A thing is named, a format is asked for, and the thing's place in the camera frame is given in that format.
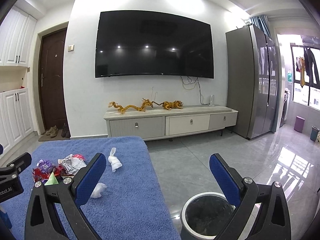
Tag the brown doormat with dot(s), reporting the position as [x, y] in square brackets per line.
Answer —
[42, 138]

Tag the dark brown shoe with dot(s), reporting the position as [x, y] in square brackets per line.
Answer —
[68, 132]
[63, 131]

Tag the white power strip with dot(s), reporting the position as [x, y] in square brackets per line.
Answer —
[212, 100]

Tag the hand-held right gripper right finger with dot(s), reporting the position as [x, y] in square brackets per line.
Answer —
[222, 180]

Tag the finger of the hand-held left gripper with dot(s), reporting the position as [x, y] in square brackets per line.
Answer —
[22, 161]

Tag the grey white television cabinet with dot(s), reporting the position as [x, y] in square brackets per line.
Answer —
[187, 125]

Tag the teal waste bin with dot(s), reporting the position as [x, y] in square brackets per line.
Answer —
[314, 133]

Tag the white wall cabinet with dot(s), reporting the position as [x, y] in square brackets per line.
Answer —
[15, 37]

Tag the small white tissue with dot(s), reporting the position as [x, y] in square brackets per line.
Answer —
[99, 189]

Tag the red snack wrapper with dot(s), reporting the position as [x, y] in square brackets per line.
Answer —
[38, 175]

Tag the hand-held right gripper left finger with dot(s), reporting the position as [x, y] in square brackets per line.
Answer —
[91, 177]

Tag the golden tiger figurine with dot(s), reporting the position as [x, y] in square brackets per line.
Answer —
[172, 105]

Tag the blue curtain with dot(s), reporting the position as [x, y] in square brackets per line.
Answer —
[261, 26]

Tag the purple snack wrapper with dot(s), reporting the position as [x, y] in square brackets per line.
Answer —
[45, 166]

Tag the white base cabinet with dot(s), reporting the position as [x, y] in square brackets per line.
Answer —
[15, 120]

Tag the person's left hand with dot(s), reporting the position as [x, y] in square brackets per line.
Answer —
[3, 217]

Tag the grey double door refrigerator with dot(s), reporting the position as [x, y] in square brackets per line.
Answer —
[250, 80]

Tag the blue towel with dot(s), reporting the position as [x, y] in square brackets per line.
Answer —
[125, 217]

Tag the red hanging garment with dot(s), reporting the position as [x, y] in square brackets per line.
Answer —
[298, 65]

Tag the black hanging jacket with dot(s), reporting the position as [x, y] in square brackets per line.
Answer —
[312, 65]

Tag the large black television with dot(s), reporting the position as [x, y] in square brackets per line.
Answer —
[150, 45]

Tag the golden dragon figurine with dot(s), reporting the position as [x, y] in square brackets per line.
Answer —
[125, 108]

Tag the dark brown entrance door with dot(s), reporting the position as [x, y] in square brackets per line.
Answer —
[52, 80]

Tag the white washing machine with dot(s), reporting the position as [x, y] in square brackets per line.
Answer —
[285, 110]

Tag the white printed snack wrapper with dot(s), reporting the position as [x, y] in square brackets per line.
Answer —
[71, 166]

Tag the long white tissue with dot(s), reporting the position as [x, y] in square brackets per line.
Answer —
[114, 162]

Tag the green wall sign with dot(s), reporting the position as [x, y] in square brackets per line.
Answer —
[289, 76]

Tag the yellow hanging garment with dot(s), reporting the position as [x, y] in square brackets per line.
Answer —
[302, 75]

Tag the purple stool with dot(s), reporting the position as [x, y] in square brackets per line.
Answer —
[299, 124]

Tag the green paper piece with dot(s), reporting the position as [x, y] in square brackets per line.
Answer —
[52, 180]

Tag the beige light switch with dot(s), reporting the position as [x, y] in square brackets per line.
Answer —
[70, 48]

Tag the round white trash bin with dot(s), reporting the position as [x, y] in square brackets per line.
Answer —
[205, 212]

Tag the balcony window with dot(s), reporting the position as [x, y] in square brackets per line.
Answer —
[302, 95]

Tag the dark red wrapper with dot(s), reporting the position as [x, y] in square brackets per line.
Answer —
[59, 172]

